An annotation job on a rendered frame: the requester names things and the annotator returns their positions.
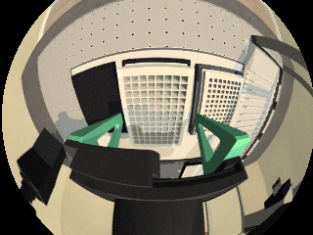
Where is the white well plate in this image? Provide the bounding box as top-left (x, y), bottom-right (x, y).
top-left (197, 69), bottom-right (244, 125)

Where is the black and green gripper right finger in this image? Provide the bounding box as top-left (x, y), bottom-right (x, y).
top-left (195, 113), bottom-right (250, 174)

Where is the cream deep-well block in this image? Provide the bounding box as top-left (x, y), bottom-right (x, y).
top-left (117, 63), bottom-right (195, 147)

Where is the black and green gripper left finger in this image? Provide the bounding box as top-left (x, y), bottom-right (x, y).
top-left (67, 114), bottom-right (123, 148)

